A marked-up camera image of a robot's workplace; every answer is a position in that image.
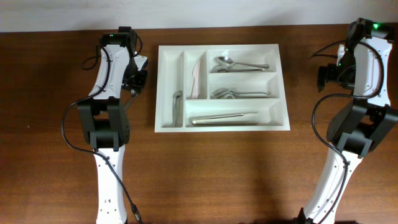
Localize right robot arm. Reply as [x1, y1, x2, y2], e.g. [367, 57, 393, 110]
[292, 18, 397, 224]

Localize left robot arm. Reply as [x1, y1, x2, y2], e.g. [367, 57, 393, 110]
[77, 26, 147, 223]

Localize white plastic cutlery tray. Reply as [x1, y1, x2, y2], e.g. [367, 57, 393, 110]
[155, 44, 290, 133]

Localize large metal spoon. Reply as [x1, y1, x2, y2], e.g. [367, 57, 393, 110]
[216, 56, 270, 68]
[211, 65, 264, 73]

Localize small teaspoon dark handle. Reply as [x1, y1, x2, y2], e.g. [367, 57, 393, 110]
[124, 89, 138, 110]

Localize pink plastic knife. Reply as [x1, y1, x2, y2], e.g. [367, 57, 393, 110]
[190, 60, 201, 99]

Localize metal tongs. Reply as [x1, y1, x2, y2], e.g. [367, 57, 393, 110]
[190, 113, 259, 126]

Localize metal fork in tray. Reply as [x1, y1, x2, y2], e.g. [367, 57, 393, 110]
[212, 88, 268, 96]
[214, 91, 268, 99]

